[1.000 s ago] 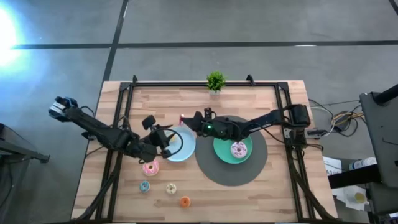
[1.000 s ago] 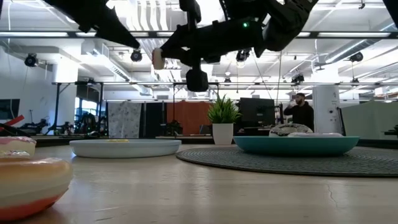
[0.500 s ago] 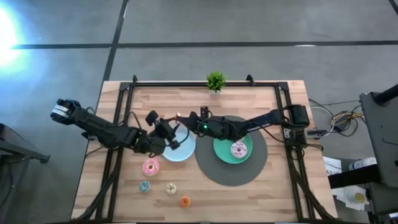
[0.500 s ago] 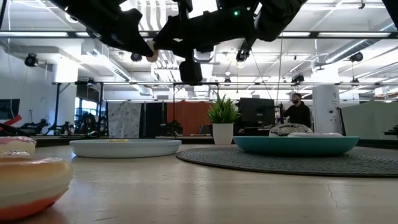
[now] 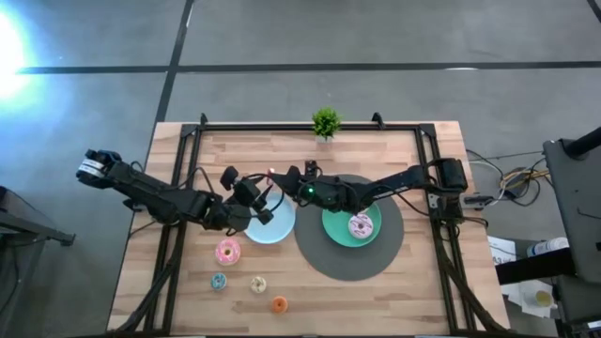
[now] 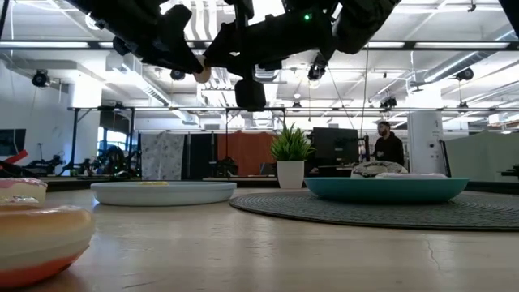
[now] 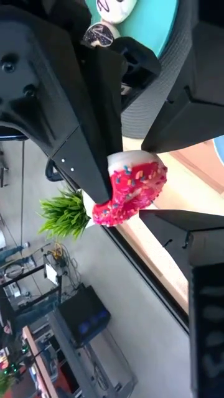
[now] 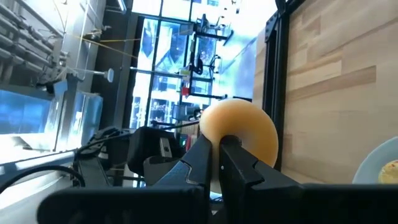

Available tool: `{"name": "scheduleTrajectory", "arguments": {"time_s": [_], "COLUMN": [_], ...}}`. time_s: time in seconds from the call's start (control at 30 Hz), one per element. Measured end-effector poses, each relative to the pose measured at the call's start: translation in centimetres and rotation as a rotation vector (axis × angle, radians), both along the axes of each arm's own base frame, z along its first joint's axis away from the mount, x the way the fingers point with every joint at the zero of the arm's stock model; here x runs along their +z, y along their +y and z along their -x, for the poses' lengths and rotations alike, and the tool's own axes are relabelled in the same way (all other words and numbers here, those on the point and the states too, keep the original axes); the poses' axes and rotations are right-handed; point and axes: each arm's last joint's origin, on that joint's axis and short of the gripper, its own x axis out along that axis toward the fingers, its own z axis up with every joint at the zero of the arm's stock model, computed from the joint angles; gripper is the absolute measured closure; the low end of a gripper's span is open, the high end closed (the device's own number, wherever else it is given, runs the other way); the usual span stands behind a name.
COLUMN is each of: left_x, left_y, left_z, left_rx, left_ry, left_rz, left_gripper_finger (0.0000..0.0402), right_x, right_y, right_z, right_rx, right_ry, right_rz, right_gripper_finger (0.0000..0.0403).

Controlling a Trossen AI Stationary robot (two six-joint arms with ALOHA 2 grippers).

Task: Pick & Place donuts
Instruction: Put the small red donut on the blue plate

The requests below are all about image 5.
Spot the grey round placemat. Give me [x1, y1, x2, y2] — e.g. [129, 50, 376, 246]
[294, 174, 406, 283]

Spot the black power adapter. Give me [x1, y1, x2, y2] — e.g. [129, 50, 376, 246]
[505, 166, 531, 199]

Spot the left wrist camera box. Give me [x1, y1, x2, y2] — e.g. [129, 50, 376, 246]
[219, 164, 239, 192]

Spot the grey equipment cart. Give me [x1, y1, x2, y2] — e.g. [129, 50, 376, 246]
[543, 135, 601, 285]

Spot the light blue plate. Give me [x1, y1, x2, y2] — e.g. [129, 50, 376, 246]
[242, 190, 297, 245]

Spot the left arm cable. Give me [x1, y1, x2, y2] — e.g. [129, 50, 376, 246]
[177, 165, 218, 194]

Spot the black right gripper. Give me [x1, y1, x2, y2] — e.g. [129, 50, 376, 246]
[268, 164, 341, 210]

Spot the white paper sheet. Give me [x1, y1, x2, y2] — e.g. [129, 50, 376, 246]
[502, 280, 559, 319]

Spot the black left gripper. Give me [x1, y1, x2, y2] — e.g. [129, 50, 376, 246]
[232, 177, 277, 226]

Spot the white bottle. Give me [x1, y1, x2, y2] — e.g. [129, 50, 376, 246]
[526, 237, 570, 258]

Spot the white printed paper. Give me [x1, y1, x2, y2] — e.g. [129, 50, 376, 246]
[487, 235, 517, 267]

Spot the cup with yellow liquid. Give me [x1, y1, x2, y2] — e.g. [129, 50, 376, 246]
[534, 289, 555, 309]

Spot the black shelf board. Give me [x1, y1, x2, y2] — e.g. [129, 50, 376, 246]
[495, 247, 577, 285]

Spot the grey side table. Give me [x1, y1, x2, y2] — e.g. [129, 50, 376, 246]
[0, 185, 76, 248]

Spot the yellow floor cable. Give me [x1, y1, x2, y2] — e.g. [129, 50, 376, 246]
[499, 168, 550, 189]

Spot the large lilac drizzled donut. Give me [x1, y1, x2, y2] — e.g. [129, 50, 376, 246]
[347, 213, 375, 240]

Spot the grey power strip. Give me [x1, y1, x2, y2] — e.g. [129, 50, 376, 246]
[462, 193, 495, 208]

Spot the teal plate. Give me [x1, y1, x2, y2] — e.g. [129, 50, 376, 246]
[321, 199, 383, 249]

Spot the large pink sprinkled donut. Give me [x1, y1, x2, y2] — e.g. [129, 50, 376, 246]
[214, 238, 242, 267]

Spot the black metal table frame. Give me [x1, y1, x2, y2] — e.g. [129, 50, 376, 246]
[115, 112, 506, 337]

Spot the green plant in white pot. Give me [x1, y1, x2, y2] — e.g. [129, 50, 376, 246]
[311, 106, 343, 144]

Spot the black pole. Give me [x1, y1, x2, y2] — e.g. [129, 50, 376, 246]
[562, 125, 601, 160]

